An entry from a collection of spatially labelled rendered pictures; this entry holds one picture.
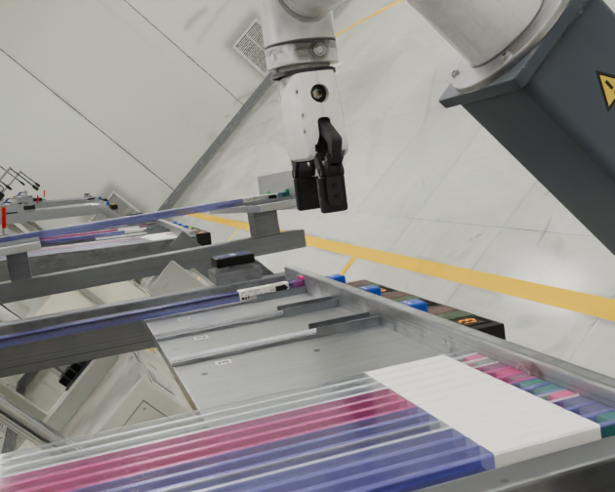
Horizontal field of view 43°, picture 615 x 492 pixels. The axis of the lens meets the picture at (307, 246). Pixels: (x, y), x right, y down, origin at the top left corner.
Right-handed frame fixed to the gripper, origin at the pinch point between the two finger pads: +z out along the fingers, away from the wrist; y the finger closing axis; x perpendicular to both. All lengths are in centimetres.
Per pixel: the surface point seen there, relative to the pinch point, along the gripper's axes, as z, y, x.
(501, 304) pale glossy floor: 39, 85, -72
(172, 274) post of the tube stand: 9.9, 32.7, 14.9
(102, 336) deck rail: 12.5, 8.0, 27.2
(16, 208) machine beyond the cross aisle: 6, 472, 61
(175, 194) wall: 20, 748, -83
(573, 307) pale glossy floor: 36, 58, -75
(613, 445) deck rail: 9, -59, 7
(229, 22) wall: -153, 749, -169
